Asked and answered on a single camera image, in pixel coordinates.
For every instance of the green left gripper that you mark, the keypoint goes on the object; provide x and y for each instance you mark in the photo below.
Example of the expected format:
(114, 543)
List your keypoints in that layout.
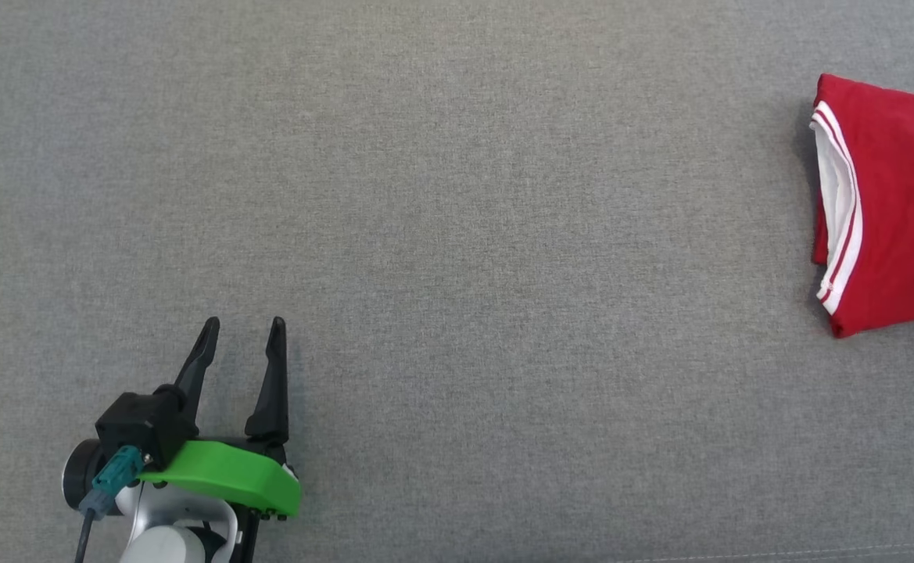
(230, 473)

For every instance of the red Bulls 23 jersey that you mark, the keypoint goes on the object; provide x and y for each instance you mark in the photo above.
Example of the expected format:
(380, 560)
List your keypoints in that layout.
(902, 211)

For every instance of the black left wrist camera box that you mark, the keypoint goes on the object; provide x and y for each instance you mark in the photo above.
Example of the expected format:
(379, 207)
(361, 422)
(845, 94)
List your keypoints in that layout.
(140, 426)

